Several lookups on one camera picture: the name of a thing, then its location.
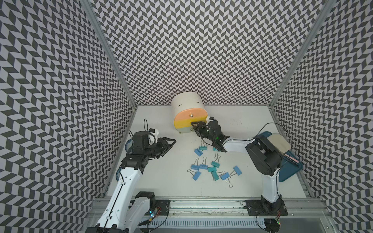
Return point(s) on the blue binder clip right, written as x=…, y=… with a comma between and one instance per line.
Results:
x=236, y=171

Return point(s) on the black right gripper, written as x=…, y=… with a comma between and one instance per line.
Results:
x=198, y=127

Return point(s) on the blue binder clip bottom left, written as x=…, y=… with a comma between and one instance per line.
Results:
x=195, y=174

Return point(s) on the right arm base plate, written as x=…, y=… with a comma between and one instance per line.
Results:
x=264, y=207

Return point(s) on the blue binder clip upper left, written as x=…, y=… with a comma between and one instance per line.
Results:
x=198, y=152

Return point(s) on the blue patterned bowl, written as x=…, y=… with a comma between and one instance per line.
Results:
x=118, y=174
x=128, y=144

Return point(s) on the green binder clip middle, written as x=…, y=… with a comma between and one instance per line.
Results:
x=215, y=162

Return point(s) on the white round drawer cabinet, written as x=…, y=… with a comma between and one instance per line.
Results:
x=186, y=100

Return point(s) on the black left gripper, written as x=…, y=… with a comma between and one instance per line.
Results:
x=164, y=145

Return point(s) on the green binder clip upper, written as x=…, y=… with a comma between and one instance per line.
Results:
x=215, y=152

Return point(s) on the beige cloth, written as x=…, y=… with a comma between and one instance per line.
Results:
x=281, y=144

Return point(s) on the blue patterned bowl far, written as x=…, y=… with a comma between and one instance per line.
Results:
x=128, y=144

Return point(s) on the green binder clip centre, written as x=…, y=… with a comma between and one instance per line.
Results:
x=211, y=169

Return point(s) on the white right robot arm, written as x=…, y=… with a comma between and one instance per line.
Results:
x=266, y=158

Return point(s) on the blue patterned bowl near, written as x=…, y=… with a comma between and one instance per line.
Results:
x=118, y=174

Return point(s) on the yellow middle drawer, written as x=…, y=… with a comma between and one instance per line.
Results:
x=185, y=123

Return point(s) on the green binder clip top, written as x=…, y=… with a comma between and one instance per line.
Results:
x=203, y=146

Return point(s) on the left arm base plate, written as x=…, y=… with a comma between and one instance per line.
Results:
x=161, y=208

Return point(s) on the green binder clip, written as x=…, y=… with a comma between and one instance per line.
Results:
x=216, y=175
x=215, y=152
x=211, y=169
x=215, y=162
x=203, y=146

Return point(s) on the teal cutting board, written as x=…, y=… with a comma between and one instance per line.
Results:
x=290, y=163

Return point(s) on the pale green bottom drawer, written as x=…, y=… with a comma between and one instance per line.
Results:
x=187, y=129

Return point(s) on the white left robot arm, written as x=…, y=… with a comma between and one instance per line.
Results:
x=120, y=216

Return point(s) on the green binder clip bottom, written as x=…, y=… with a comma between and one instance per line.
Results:
x=216, y=175

